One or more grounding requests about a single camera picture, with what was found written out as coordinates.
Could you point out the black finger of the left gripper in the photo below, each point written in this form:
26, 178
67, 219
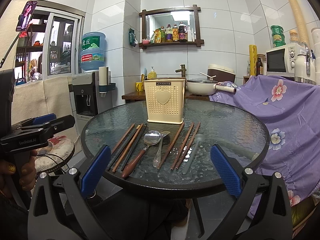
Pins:
52, 127

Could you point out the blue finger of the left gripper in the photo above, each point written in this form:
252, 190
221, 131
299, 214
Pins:
44, 119

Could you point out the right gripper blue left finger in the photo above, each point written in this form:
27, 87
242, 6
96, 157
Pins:
90, 177

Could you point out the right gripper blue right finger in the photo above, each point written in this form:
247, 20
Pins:
226, 171

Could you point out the brown wooden chopstick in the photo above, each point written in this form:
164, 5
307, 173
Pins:
182, 157
122, 138
182, 146
127, 148
171, 145

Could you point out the translucent plastic spoon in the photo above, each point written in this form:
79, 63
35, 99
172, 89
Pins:
199, 138

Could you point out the dark black chopstick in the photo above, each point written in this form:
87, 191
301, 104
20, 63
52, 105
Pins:
122, 148

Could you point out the silver metal spoon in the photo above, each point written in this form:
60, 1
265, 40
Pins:
157, 157

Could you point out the steel spoon wooden handle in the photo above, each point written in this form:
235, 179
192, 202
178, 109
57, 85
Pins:
150, 138

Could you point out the left hand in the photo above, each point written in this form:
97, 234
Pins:
27, 174

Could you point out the round cushioned stool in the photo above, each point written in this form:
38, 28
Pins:
55, 156

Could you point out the water dispenser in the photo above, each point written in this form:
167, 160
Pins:
88, 99

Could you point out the round glass table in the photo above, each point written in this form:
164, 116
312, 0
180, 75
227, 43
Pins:
239, 133

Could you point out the purple floral cloth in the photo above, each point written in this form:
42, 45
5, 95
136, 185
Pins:
290, 111

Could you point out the cream pan with lid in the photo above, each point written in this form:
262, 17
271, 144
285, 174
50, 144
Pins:
207, 87

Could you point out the dark wooden counter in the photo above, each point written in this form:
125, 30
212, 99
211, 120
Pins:
139, 96

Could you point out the blue water jug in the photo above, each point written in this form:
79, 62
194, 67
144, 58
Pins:
92, 54

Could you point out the cream utensil holder basket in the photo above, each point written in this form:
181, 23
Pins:
165, 100

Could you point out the brown cream rice cooker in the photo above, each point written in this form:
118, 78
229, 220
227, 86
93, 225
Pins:
221, 73

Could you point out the yellow mug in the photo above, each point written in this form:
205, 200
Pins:
139, 86

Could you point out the brown glass bottle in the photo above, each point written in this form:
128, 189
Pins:
259, 67

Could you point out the brass faucet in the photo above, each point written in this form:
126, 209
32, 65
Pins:
182, 70

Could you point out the yellow soap bottle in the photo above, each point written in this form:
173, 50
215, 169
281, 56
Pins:
152, 74

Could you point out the green hanging packet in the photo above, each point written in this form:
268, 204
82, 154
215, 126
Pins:
132, 38

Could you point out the white microwave oven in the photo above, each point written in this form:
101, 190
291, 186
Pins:
281, 60

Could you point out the yellow foil roll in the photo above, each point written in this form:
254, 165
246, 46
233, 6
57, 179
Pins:
252, 60

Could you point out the white kettle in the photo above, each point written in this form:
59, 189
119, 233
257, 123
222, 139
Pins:
305, 71

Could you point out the green stacked bowls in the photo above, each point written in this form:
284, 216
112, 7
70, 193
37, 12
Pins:
278, 37

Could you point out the dark soy sauce bottle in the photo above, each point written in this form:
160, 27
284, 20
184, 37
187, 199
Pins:
182, 32

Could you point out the wooden framed mirror shelf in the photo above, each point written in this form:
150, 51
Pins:
160, 26

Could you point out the tall beige paper roll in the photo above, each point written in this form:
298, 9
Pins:
300, 22

